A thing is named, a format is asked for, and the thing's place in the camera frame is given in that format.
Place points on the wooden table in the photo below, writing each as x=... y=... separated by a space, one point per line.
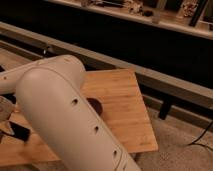
x=124 y=112

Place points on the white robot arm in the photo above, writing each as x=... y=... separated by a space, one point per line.
x=48 y=92

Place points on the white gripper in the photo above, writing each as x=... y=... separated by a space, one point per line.
x=6 y=108

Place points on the purple bowl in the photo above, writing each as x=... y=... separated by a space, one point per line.
x=97 y=106

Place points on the black eraser block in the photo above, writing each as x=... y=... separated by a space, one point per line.
x=20 y=132

